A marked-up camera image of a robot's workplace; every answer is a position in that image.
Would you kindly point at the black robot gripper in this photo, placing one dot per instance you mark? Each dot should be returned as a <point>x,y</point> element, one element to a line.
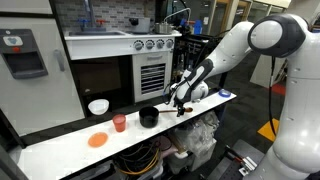
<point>179,105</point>

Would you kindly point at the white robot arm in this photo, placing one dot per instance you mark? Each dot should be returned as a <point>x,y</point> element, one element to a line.
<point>295,152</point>

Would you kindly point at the small white bowl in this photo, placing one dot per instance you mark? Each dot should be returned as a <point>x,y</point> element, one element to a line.
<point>99,106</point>

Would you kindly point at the clear plastic bag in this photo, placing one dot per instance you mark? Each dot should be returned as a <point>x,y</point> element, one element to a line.
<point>197,135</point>

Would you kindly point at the orange plastic cup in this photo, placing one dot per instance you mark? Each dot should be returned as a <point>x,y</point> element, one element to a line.
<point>119,122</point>

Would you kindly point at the toy kitchen stove oven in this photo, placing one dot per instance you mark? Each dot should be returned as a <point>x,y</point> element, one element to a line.
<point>120,67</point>

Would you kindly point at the silver pot on stove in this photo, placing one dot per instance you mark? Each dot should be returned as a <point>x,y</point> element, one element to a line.
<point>163,28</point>

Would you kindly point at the orange flat lid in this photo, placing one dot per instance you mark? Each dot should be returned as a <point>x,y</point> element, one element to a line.
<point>98,139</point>

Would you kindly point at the toy white refrigerator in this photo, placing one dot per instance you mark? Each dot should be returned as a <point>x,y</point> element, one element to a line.
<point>37,89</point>

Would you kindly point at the clear bin with cables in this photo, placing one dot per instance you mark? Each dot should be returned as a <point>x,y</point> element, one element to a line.
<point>137,160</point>

